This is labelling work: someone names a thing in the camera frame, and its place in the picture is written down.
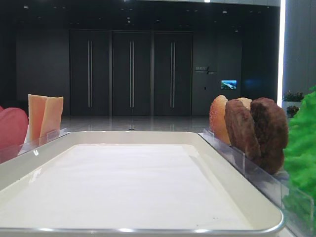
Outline orange cheese slice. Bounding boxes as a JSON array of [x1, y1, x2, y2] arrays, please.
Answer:
[[28, 94, 47, 141], [40, 97, 64, 138]]

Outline thin brown meat patty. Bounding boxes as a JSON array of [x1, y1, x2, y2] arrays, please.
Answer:
[[224, 99, 261, 162]]

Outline thick brown meat patty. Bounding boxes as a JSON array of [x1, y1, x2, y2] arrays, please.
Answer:
[[250, 97, 288, 174]]

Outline red tomato slice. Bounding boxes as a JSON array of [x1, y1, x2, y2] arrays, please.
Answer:
[[0, 108, 28, 150]]

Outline green lettuce leaf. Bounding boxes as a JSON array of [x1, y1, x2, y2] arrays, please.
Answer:
[[284, 86, 316, 228]]

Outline bun top left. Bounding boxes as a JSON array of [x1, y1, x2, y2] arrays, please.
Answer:
[[209, 95, 230, 145]]

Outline bun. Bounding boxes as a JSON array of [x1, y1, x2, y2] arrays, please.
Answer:
[[209, 95, 230, 145], [237, 97, 252, 110]]

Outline bun top right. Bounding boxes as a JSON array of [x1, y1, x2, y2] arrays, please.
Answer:
[[237, 97, 252, 110]]

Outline white rectangular metal tray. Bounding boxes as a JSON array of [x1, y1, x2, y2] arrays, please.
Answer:
[[0, 131, 284, 237]]

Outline potted plants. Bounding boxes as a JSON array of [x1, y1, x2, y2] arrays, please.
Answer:
[[282, 91, 304, 118]]

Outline clear acrylic rack left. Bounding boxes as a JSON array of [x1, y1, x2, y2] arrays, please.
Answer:
[[0, 128, 69, 164]]

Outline clear acrylic rack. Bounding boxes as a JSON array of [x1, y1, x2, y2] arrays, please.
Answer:
[[0, 128, 69, 164], [201, 129, 316, 237]]

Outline clear acrylic rack right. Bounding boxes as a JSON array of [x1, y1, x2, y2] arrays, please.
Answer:
[[201, 129, 316, 237]]

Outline wall screen display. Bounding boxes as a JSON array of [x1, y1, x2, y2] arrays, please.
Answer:
[[221, 80, 237, 90]]

